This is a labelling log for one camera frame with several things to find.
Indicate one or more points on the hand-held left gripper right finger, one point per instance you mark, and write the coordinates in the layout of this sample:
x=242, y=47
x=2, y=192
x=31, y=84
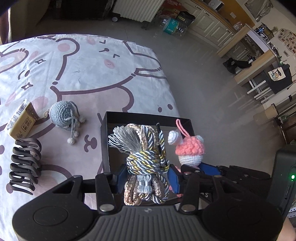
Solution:
x=174, y=182

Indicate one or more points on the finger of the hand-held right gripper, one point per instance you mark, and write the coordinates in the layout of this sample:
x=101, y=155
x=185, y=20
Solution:
x=209, y=169

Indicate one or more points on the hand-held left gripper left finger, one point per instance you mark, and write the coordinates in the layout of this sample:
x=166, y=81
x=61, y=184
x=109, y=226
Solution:
x=121, y=180

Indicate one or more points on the pink crochet toy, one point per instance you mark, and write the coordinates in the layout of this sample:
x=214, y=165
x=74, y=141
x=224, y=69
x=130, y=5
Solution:
x=189, y=148

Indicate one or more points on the black box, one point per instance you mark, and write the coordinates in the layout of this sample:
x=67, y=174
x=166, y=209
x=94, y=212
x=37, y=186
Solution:
x=138, y=118

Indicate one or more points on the black hair claw clip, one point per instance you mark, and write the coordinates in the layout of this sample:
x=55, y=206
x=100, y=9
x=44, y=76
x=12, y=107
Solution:
x=23, y=162

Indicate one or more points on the person's right forearm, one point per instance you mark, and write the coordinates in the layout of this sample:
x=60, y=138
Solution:
x=288, y=231

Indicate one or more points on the brown cardboard box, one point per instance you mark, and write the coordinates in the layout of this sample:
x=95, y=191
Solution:
x=266, y=114

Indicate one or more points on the blue-grey crochet toy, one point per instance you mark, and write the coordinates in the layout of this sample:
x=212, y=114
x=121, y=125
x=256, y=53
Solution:
x=62, y=113

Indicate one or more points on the black printed t-shirt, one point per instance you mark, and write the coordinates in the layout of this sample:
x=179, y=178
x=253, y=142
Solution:
x=277, y=77

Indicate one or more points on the black boots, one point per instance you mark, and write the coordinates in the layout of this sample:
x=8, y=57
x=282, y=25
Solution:
x=235, y=64

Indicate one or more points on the wooden counter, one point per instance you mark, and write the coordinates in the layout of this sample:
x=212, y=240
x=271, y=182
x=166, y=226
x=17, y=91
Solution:
x=252, y=69

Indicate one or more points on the printed cartoon blanket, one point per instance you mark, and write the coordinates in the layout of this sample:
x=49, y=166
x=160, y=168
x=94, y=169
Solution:
x=92, y=69

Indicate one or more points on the small yellow carton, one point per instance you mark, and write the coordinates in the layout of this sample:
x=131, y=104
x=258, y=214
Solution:
x=20, y=120

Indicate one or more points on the cream kitchen cabinets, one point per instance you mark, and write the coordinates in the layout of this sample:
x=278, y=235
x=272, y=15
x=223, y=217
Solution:
x=210, y=25

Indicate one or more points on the pack of water bottles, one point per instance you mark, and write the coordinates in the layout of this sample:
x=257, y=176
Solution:
x=172, y=25

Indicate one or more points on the red cardboard box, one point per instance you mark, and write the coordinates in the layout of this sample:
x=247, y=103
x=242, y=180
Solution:
x=172, y=5

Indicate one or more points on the white radiator heater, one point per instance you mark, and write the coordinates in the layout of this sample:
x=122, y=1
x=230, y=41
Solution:
x=136, y=9

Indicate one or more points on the beige curtain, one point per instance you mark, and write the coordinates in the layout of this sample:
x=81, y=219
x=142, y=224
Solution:
x=27, y=20

